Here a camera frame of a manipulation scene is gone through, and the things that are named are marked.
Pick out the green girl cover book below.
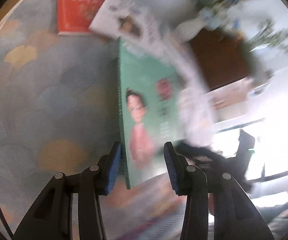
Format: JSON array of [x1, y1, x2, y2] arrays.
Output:
[[117, 38, 184, 189]]

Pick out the white wisdom stories book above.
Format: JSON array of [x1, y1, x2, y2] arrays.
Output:
[[89, 0, 165, 58]]

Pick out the red puppet adventure book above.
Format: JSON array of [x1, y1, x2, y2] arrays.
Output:
[[57, 0, 105, 36]]

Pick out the white back-cover book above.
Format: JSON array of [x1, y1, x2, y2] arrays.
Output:
[[162, 33, 215, 148]]

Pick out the brown wooden side cabinet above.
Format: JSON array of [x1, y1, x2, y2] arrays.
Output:
[[188, 28, 251, 91]]

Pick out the patterned ginkgo tablecloth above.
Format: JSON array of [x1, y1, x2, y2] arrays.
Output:
[[0, 0, 194, 239]]

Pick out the white ceramic vase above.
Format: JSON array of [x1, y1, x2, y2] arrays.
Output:
[[174, 18, 206, 42]]

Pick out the green potted plant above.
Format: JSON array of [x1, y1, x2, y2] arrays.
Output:
[[247, 19, 288, 53]]

